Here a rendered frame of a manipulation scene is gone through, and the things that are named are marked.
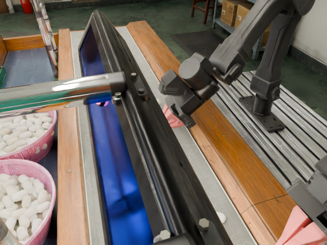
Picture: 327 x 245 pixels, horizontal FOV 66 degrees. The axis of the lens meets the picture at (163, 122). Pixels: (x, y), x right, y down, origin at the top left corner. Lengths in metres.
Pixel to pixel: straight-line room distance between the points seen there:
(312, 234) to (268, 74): 0.56
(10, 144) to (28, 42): 0.84
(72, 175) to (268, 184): 0.44
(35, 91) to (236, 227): 0.46
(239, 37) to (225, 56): 0.06
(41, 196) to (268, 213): 0.48
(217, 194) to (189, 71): 0.29
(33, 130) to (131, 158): 0.68
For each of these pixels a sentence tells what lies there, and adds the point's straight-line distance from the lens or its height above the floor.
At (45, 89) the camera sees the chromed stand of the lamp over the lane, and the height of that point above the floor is 1.12.
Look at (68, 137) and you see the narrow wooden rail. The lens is 0.72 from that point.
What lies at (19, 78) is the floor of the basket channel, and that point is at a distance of 1.28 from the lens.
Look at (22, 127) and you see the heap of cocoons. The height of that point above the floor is 0.74.
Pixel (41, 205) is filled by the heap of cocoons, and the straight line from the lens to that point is 0.62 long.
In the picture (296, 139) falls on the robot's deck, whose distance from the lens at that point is 0.92.
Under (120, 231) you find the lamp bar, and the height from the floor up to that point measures 1.07.
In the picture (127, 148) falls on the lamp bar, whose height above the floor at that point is 1.10.
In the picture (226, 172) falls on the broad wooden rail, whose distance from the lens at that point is 0.62.
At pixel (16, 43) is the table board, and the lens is 1.57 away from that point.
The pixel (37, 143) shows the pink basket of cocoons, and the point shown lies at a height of 0.76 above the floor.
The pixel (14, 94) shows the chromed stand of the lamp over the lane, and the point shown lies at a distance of 0.22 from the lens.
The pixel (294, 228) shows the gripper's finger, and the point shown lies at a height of 0.91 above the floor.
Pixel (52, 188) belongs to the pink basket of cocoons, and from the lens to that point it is 0.62.
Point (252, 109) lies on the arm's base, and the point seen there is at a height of 0.69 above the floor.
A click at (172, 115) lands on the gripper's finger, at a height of 0.82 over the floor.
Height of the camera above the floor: 1.22
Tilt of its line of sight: 39 degrees down
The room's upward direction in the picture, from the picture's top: straight up
